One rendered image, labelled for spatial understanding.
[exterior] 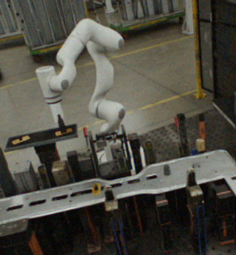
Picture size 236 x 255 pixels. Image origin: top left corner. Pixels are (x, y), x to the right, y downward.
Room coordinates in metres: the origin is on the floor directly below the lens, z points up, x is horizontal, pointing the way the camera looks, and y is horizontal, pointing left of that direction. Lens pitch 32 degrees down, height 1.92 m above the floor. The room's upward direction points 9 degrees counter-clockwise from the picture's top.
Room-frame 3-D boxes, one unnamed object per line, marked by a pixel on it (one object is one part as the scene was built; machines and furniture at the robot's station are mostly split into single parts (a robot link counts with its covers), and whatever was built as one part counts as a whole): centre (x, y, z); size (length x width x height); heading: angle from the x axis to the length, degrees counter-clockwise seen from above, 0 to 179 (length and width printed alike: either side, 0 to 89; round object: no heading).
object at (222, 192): (1.14, -0.30, 0.84); 0.11 x 0.10 x 0.28; 6
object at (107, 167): (1.49, 0.18, 0.94); 0.18 x 0.13 x 0.49; 96
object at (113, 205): (1.11, 0.18, 0.87); 0.12 x 0.09 x 0.35; 6
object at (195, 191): (1.11, -0.17, 0.87); 0.12 x 0.09 x 0.35; 6
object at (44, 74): (1.59, 0.41, 1.44); 0.09 x 0.08 x 0.13; 51
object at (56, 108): (1.59, 0.41, 1.29); 0.10 x 0.07 x 0.11; 15
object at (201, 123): (1.49, -0.29, 0.95); 0.03 x 0.01 x 0.50; 96
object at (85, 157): (1.47, 0.31, 0.89); 0.13 x 0.11 x 0.38; 6
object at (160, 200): (1.13, -0.03, 0.84); 0.11 x 0.08 x 0.29; 6
